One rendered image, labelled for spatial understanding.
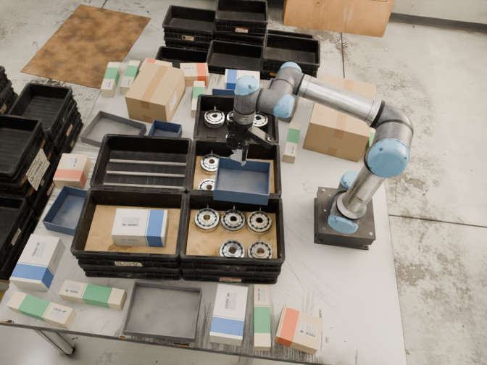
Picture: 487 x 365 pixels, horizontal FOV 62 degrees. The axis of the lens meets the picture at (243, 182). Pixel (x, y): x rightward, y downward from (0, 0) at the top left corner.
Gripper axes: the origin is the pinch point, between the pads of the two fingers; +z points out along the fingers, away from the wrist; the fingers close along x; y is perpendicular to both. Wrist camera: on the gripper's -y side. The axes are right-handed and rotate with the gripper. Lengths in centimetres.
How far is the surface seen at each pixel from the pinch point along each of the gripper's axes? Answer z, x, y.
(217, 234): 31.5, 12.0, 7.0
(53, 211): 40, 7, 82
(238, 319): 40, 43, -7
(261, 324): 43, 42, -16
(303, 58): 42, -165, -26
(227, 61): 53, -165, 29
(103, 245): 33, 25, 51
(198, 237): 31.8, 14.7, 14.4
